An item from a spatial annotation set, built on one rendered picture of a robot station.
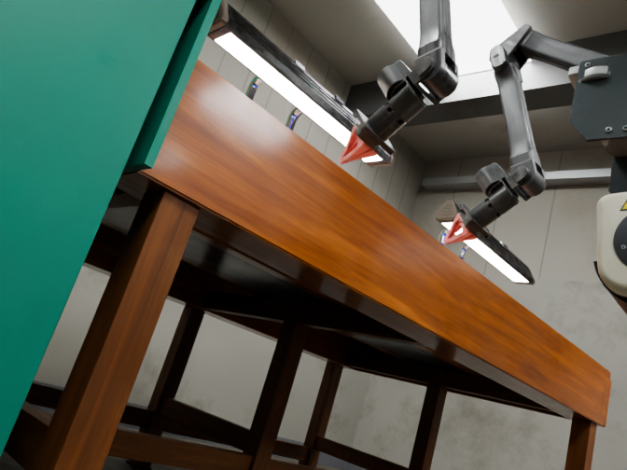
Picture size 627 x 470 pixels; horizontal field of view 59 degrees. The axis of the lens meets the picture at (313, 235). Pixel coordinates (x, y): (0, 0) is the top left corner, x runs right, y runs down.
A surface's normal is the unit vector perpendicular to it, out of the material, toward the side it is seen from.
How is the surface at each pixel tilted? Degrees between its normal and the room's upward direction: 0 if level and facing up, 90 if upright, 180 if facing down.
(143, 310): 90
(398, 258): 90
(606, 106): 90
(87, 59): 90
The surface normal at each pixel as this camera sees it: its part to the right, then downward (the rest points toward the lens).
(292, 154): 0.70, 0.00
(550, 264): -0.62, -0.40
